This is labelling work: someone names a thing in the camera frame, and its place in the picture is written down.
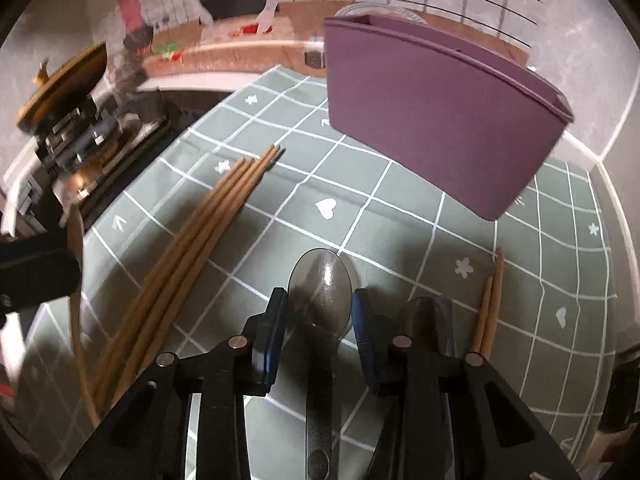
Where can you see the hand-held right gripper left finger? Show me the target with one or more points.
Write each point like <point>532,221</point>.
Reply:
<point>272,340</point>

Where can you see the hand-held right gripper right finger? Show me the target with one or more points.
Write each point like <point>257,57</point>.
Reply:
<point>362,340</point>

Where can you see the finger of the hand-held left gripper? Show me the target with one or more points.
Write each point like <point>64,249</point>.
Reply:
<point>40,275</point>

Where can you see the dark brown spoon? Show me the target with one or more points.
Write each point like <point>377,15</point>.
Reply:
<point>430,315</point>

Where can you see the grey translucent spoon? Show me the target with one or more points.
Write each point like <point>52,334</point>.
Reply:
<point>320,280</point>

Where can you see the purple utensil container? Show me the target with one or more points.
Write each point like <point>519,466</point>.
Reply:
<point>425,110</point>

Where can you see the green checked mat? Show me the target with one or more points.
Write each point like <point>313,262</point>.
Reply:
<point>350,185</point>

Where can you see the black gas stove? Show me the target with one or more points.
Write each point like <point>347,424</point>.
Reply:
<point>145,125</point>

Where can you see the black pot with gold lid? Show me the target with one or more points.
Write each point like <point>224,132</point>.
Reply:
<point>65,80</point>

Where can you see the wall poster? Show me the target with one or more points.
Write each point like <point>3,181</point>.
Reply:
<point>225,55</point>

